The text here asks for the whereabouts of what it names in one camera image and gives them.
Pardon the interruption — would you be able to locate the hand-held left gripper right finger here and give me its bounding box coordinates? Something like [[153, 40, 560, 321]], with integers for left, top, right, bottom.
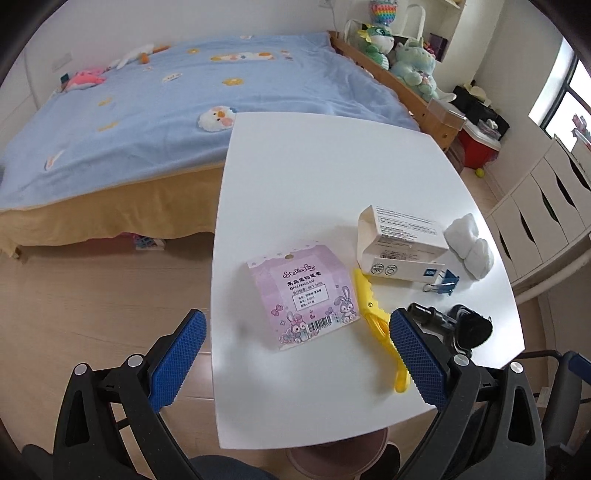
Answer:
[[389, 302, 548, 480]]

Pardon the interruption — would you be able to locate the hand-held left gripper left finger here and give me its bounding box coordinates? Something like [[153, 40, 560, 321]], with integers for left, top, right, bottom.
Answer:
[[53, 308, 207, 480]]

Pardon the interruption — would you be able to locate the yellow plastic hair clip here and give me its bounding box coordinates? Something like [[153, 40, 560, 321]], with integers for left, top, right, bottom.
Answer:
[[352, 268, 411, 394]]

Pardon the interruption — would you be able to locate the blue binder clip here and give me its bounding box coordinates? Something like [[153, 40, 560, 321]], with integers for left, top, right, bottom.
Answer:
[[422, 269, 461, 294]]

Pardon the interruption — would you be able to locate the white cardboard box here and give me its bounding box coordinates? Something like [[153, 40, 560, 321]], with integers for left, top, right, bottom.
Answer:
[[355, 204, 451, 282]]

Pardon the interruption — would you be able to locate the pink cartoon paper packet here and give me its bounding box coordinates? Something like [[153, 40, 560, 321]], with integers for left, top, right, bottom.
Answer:
[[247, 239, 361, 352]]

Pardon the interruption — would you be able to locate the pink waste bin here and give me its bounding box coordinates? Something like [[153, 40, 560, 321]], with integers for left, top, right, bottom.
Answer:
[[285, 427, 391, 480]]

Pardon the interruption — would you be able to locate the black fluffy scrunchie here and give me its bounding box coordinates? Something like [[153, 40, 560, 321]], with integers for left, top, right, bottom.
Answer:
[[450, 304, 493, 356]]

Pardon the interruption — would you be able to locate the colourful plastic toy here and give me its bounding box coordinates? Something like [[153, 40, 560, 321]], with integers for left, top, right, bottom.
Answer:
[[117, 233, 167, 252]]

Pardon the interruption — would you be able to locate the tan bed skirt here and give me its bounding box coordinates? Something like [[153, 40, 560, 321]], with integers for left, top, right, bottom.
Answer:
[[0, 161, 227, 259]]

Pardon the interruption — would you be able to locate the white drawer cabinet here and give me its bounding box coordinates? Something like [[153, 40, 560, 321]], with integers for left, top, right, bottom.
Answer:
[[485, 136, 591, 305]]

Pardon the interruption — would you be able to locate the red storage box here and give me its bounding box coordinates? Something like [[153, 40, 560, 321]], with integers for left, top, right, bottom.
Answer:
[[457, 122, 502, 169]]

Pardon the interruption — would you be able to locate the bed with blue blanket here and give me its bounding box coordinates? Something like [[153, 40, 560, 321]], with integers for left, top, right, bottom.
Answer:
[[0, 31, 423, 213]]

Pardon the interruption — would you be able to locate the clear plastic box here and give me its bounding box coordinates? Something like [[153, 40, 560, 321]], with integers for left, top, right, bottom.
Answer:
[[427, 98, 467, 125]]

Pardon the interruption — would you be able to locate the black bag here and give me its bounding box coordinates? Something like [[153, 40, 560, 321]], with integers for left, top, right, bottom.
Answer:
[[452, 85, 509, 139]]

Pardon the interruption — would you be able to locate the wooden bed footboard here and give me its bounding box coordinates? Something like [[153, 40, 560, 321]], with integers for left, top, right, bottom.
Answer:
[[329, 31, 467, 151]]

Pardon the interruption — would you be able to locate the teal plush toy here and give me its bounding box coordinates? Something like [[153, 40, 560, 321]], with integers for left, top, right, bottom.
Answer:
[[390, 39, 441, 100]]

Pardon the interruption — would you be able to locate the pink plush toy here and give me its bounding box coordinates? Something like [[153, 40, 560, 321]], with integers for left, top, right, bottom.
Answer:
[[62, 67, 107, 93]]

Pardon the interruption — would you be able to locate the window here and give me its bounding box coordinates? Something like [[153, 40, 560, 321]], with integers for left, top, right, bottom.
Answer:
[[529, 37, 591, 153]]

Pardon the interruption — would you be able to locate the white goose plush toy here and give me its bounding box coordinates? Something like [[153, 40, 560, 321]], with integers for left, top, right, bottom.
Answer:
[[104, 43, 169, 71]]

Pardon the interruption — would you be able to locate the dark purple box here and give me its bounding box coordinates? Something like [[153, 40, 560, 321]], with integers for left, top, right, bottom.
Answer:
[[427, 32, 448, 61]]

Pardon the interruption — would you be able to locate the green dragon plush toy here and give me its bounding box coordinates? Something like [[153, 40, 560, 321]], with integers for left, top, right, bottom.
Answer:
[[358, 24, 395, 70]]

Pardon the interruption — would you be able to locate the rainbow knitted bag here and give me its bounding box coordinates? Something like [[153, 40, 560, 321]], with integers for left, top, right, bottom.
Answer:
[[369, 0, 400, 26]]

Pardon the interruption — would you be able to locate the white wall shelf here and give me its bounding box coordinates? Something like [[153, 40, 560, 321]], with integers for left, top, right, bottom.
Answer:
[[425, 0, 476, 93]]

